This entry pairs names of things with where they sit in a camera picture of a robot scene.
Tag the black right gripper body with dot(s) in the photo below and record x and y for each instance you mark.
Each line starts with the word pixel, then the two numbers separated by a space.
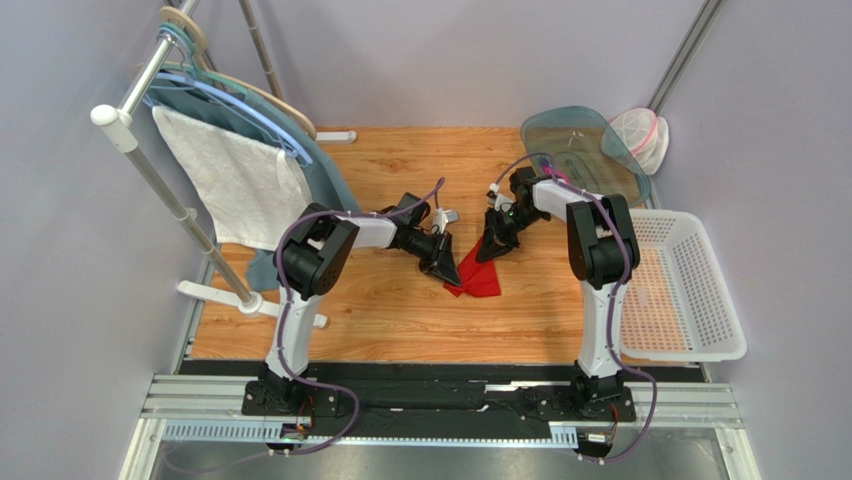
pixel 500 232

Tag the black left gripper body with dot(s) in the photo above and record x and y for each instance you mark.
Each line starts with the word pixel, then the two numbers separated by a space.
pixel 421 247

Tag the red paper napkin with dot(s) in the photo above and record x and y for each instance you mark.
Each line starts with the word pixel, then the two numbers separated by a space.
pixel 479 280

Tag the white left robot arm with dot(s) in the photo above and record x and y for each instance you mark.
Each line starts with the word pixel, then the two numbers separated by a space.
pixel 310 259

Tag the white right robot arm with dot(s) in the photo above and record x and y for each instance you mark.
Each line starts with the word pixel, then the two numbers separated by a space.
pixel 602 254

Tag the pink item in tray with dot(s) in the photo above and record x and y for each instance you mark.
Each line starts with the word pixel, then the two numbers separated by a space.
pixel 549 169

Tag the translucent teal plastic tray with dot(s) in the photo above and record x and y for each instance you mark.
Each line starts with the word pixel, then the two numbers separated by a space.
pixel 585 149

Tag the white mesh laundry bag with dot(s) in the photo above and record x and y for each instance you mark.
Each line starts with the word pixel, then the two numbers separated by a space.
pixel 645 134

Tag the white terry towel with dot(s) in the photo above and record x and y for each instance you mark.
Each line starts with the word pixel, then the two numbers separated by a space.
pixel 252 191

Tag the white perforated plastic basket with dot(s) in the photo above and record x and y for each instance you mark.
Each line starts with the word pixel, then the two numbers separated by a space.
pixel 677 306

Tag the teal blue hanging garment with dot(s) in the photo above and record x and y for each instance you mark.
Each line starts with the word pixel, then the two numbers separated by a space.
pixel 329 189

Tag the light blue plastic hanger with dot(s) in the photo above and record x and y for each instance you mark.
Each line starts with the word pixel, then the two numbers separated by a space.
pixel 192 89

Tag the white clothes rack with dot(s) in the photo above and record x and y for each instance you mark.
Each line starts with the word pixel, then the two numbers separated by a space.
pixel 115 123

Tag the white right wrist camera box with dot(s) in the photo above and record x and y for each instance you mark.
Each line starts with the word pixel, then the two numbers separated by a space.
pixel 496 199

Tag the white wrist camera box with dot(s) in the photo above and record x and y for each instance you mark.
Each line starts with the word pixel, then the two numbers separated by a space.
pixel 496 199
pixel 442 218

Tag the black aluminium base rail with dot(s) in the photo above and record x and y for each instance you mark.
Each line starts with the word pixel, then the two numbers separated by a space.
pixel 404 405

